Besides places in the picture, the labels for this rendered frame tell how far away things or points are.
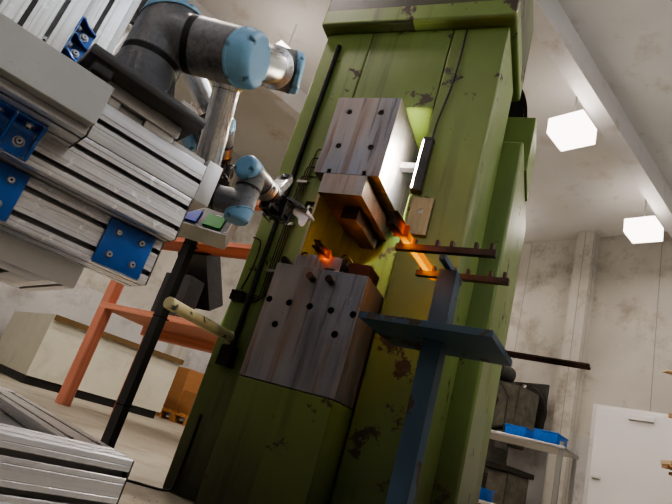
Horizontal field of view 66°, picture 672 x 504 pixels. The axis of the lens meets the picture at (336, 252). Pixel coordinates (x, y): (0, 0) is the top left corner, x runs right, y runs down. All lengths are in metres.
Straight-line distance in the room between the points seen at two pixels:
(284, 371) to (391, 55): 1.64
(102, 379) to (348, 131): 5.59
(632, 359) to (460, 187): 8.05
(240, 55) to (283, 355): 1.13
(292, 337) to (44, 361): 5.41
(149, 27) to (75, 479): 0.79
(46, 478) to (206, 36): 0.78
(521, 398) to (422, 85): 7.21
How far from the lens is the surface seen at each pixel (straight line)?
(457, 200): 2.17
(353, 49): 2.86
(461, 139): 2.34
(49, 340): 7.07
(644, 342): 10.06
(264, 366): 1.91
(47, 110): 0.88
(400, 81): 2.62
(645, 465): 9.58
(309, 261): 2.05
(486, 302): 2.45
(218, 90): 1.53
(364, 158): 2.21
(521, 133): 3.17
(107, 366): 7.30
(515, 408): 9.11
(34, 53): 0.87
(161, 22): 1.14
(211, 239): 2.13
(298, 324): 1.90
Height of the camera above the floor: 0.33
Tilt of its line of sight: 20 degrees up
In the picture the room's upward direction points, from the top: 17 degrees clockwise
